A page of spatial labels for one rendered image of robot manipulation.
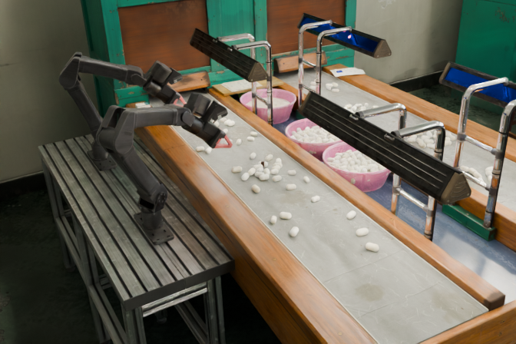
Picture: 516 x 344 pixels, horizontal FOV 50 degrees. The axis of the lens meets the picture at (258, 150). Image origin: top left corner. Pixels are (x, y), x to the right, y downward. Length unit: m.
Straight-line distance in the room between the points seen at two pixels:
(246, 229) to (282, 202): 0.23
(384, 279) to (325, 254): 0.18
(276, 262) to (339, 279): 0.17
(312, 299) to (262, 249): 0.24
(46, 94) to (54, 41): 0.32
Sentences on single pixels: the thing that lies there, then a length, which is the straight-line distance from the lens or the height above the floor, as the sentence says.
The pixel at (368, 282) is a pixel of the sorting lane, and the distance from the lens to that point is 1.52.
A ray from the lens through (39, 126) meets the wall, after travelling 3.59.
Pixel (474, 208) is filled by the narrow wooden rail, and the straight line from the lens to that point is 1.90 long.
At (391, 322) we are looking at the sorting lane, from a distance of 1.41.
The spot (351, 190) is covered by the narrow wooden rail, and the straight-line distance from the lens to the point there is 1.86.
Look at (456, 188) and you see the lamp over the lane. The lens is 1.28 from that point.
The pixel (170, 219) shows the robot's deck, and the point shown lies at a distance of 1.92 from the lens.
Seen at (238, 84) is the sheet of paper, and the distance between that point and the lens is 2.82.
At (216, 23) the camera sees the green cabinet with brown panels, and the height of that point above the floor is 1.08.
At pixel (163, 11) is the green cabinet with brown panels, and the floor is 1.17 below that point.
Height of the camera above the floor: 1.68
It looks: 26 degrees down
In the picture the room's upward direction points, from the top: 2 degrees counter-clockwise
